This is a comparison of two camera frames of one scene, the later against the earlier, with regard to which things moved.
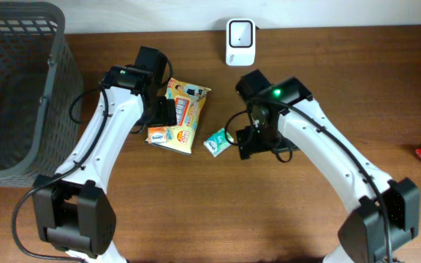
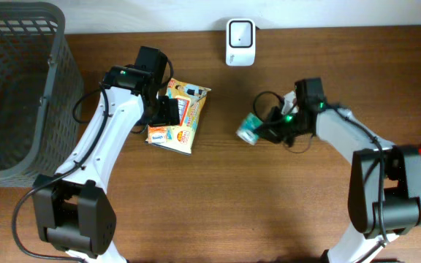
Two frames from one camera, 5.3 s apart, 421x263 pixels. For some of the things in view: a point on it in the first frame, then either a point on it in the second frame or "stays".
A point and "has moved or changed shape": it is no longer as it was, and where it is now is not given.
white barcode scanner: [240, 42] stays
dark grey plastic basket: [28, 76] stays
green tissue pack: [216, 142] has moved or changed shape
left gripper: [163, 112] stays
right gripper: [250, 139] to [271, 128]
